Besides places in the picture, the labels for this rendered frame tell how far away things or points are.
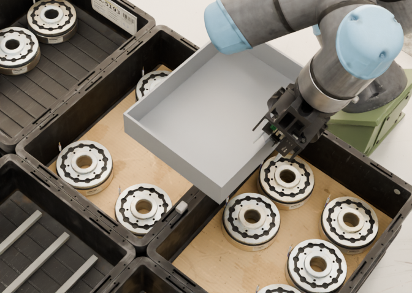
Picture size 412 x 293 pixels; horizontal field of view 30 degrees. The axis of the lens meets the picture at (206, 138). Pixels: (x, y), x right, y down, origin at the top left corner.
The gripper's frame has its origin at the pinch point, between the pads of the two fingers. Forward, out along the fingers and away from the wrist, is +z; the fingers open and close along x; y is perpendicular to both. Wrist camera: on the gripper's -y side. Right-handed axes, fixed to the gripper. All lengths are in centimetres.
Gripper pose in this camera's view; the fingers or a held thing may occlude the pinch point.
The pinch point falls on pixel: (275, 137)
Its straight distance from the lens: 120.5
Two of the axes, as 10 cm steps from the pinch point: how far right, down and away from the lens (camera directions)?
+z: -2.9, 3.8, 8.8
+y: -5.9, 6.5, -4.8
